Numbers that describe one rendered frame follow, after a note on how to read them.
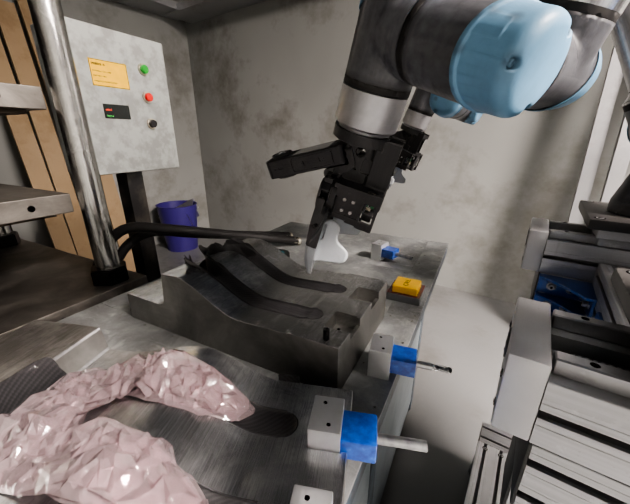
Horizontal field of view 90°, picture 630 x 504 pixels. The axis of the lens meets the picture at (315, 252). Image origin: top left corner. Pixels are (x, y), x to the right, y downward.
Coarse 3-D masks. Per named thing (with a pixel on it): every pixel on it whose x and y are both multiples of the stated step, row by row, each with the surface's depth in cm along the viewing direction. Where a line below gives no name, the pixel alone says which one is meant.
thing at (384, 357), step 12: (384, 336) 55; (372, 348) 52; (384, 348) 52; (396, 348) 54; (408, 348) 54; (372, 360) 52; (384, 360) 51; (396, 360) 51; (408, 360) 51; (420, 360) 52; (372, 372) 53; (384, 372) 52; (396, 372) 52; (408, 372) 51; (444, 372) 51
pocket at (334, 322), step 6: (336, 312) 56; (330, 318) 54; (336, 318) 56; (342, 318) 56; (348, 318) 55; (354, 318) 55; (330, 324) 54; (336, 324) 57; (342, 324) 56; (348, 324) 56; (354, 324) 55; (342, 330) 55; (348, 330) 55; (354, 330) 53
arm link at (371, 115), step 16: (352, 96) 34; (368, 96) 33; (384, 96) 39; (336, 112) 37; (352, 112) 34; (368, 112) 33; (384, 112) 33; (400, 112) 35; (352, 128) 35; (368, 128) 34; (384, 128) 35
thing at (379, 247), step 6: (378, 240) 105; (372, 246) 103; (378, 246) 102; (384, 246) 103; (390, 246) 104; (372, 252) 104; (378, 252) 102; (384, 252) 101; (390, 252) 100; (396, 252) 101; (372, 258) 104; (378, 258) 103; (384, 258) 105; (390, 258) 100; (408, 258) 98
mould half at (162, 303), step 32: (224, 256) 69; (160, 288) 71; (192, 288) 58; (224, 288) 60; (256, 288) 64; (288, 288) 66; (352, 288) 64; (384, 288) 66; (160, 320) 66; (192, 320) 61; (224, 320) 56; (256, 320) 54; (288, 320) 54; (320, 320) 53; (224, 352) 59; (256, 352) 55; (288, 352) 51; (320, 352) 48; (352, 352) 53; (320, 384) 50
